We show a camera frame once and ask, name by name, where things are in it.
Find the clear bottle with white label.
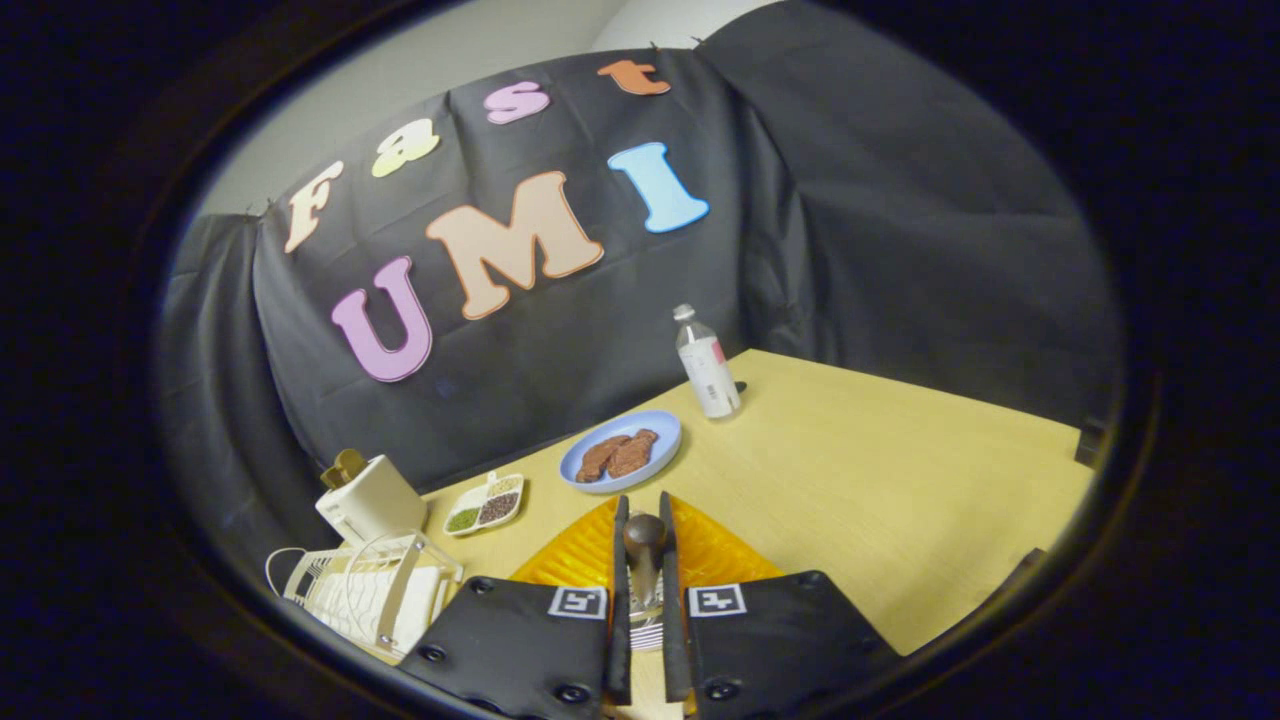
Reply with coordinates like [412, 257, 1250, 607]
[672, 304, 743, 420]

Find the metal wire basket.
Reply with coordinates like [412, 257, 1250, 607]
[629, 600, 665, 653]

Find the brown cookie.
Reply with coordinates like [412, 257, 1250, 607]
[575, 435, 632, 484]
[607, 429, 660, 478]

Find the white wire dish rack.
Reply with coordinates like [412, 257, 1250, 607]
[283, 530, 464, 664]

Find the white divided seed dish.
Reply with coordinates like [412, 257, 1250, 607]
[443, 472, 525, 538]

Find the black backdrop cloth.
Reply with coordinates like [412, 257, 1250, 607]
[155, 0, 1126, 591]

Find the white plate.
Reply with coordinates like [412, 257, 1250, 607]
[395, 565, 447, 653]

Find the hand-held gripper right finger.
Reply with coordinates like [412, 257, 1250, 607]
[659, 490, 902, 720]

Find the white toaster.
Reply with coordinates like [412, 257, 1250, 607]
[315, 455, 429, 547]

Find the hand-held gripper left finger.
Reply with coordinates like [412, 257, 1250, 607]
[400, 495, 632, 720]

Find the bread slice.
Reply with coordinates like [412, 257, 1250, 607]
[320, 449, 369, 491]

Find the brown handled spoon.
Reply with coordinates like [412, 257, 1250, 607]
[623, 513, 669, 616]

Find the blue plate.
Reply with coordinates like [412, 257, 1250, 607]
[559, 410, 683, 494]

